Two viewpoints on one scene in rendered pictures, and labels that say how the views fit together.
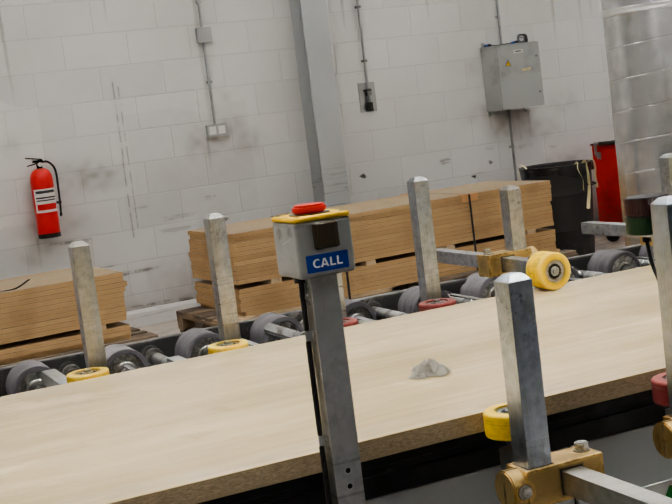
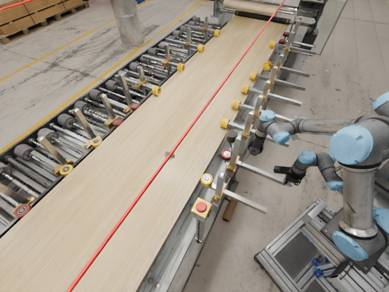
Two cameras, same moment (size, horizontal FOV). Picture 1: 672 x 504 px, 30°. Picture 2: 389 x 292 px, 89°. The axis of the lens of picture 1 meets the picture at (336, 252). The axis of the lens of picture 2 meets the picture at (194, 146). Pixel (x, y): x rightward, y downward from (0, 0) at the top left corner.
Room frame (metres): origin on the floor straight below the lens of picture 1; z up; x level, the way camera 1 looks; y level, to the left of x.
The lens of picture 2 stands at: (1.21, 0.25, 2.05)
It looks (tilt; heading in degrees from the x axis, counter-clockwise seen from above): 52 degrees down; 322
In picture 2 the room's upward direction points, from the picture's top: 1 degrees counter-clockwise
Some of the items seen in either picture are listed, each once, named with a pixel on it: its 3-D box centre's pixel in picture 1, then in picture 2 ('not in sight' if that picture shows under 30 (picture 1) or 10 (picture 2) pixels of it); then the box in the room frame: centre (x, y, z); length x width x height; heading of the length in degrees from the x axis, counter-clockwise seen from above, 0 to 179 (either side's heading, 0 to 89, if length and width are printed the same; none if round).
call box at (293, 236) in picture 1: (313, 246); (201, 210); (1.44, 0.02, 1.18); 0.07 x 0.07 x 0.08; 23
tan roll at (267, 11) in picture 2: not in sight; (263, 8); (3.18, -2.62, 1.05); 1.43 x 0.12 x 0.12; 23
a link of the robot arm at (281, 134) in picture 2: not in sight; (280, 132); (1.47, -0.54, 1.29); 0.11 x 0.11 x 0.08; 75
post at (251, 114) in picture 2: not in sight; (245, 135); (1.74, -0.67, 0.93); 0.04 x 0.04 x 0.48; 23
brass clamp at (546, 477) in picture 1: (549, 478); (219, 192); (1.55, -0.23, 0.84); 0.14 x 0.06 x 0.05; 113
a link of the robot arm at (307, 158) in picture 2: not in sight; (305, 160); (1.31, -0.63, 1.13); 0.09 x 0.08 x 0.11; 55
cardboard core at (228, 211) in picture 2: not in sight; (230, 207); (1.58, -0.53, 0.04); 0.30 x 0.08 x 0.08; 113
